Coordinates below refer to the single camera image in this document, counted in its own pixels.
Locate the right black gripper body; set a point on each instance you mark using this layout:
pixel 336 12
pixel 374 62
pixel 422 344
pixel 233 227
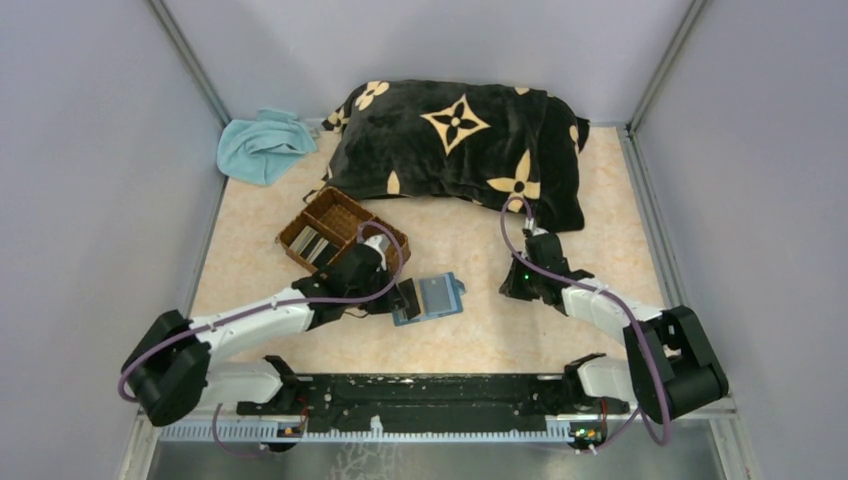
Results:
pixel 523 282

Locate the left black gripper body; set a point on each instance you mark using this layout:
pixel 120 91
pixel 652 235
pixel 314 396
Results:
pixel 378 306

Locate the silver credit card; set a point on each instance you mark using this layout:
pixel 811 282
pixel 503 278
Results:
pixel 440 295

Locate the teal leather card holder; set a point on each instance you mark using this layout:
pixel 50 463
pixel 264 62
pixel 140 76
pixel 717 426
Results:
pixel 424 317

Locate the woven brown divided basket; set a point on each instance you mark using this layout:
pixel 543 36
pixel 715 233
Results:
pixel 339 218

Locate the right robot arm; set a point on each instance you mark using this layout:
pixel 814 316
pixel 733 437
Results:
pixel 670 368

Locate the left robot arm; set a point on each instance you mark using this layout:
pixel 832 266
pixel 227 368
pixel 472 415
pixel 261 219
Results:
pixel 182 364

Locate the black pillow with tan flowers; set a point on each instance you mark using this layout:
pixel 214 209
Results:
pixel 493 145

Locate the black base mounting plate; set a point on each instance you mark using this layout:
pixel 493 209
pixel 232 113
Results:
pixel 493 403

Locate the light blue cloth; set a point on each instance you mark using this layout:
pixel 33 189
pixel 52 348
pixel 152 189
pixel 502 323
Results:
pixel 260 151

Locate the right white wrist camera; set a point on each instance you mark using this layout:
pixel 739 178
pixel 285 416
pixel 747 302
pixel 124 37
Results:
pixel 533 228

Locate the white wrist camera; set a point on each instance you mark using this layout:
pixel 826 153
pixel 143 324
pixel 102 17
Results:
pixel 533 228
pixel 379 243

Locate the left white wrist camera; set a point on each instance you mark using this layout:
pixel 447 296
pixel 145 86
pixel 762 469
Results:
pixel 379 243

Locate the aluminium front rail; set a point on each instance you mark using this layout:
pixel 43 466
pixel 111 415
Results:
pixel 581 431

